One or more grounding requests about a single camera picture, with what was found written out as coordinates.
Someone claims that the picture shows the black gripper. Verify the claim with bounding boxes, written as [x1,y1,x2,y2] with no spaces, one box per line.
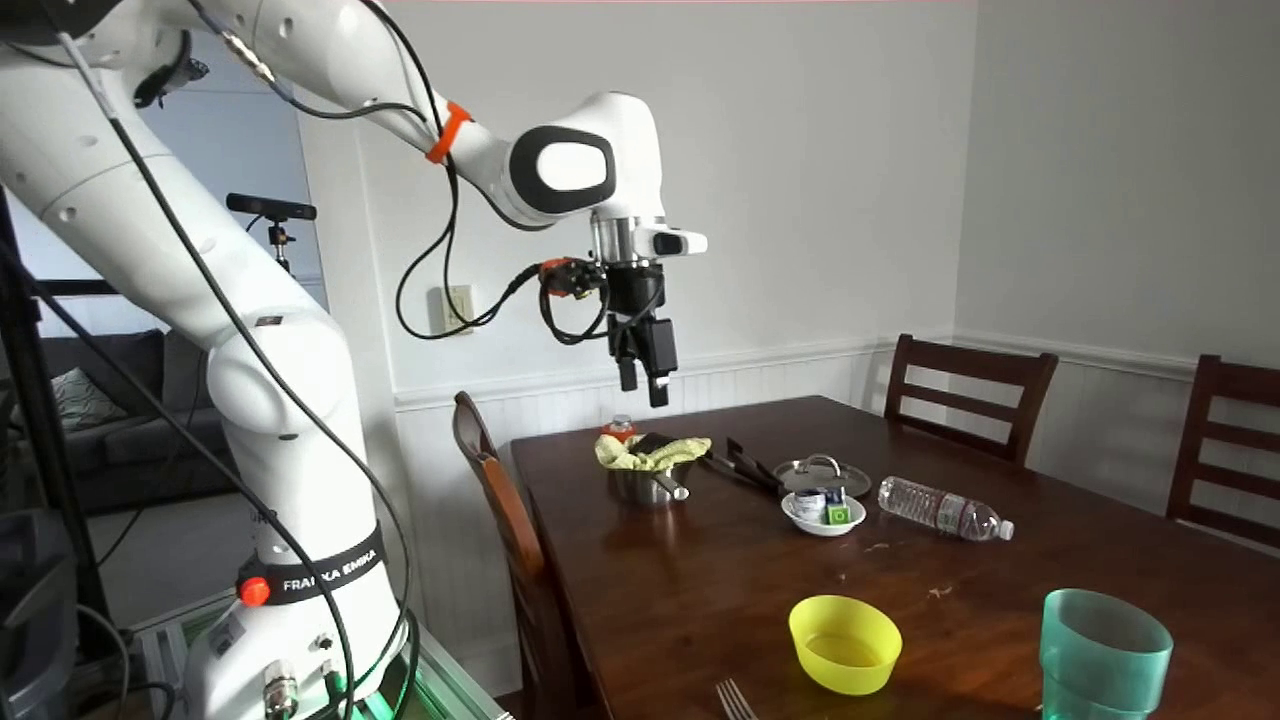
[593,212,682,414]

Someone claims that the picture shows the silver metal fork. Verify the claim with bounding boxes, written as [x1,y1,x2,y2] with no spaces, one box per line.
[711,677,761,720]

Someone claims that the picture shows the yellow plastic bowl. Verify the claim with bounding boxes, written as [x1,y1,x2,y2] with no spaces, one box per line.
[784,594,907,700]

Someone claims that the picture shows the translucent green plastic cup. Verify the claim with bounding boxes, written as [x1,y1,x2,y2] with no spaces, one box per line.
[1036,586,1177,720]

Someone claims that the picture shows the small white patterned bowl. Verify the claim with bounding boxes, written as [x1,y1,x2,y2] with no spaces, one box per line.
[776,486,873,542]

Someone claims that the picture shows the yellow cloth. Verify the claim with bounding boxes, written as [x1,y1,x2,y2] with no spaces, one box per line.
[593,429,718,478]

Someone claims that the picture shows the small metal pot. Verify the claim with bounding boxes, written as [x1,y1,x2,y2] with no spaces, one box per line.
[607,464,697,511]

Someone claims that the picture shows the black kitchen tongs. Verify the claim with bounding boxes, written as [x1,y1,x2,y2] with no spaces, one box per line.
[706,437,792,505]

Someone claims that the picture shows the dark wooden chair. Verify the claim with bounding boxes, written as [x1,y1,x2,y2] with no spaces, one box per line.
[882,334,1062,470]
[449,389,593,720]
[1166,354,1280,554]

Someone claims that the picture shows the clear plastic water bottle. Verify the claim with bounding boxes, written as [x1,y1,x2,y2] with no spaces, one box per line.
[873,474,1021,550]

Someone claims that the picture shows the dark grey sofa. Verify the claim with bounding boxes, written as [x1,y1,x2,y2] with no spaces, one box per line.
[35,330,273,515]

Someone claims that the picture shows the black boom bar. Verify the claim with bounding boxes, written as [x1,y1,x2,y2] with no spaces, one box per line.
[33,276,129,301]

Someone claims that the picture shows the black stand pole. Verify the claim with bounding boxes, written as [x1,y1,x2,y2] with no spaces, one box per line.
[0,183,112,655]

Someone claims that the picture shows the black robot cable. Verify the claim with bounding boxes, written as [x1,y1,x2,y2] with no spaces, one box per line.
[55,0,616,720]

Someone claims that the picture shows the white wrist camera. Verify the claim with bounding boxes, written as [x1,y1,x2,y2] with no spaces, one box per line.
[647,227,711,259]

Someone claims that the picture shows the white wall outlet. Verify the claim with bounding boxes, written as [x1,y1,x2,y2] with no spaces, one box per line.
[430,283,482,338]

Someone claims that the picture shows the orange cable strap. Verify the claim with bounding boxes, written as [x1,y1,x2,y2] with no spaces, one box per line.
[426,101,478,167]

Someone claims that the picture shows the green robot base plate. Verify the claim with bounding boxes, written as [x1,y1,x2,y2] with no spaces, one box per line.
[386,637,511,720]

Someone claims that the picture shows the black camera on tripod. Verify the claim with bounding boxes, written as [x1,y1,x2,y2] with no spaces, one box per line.
[219,189,321,276]

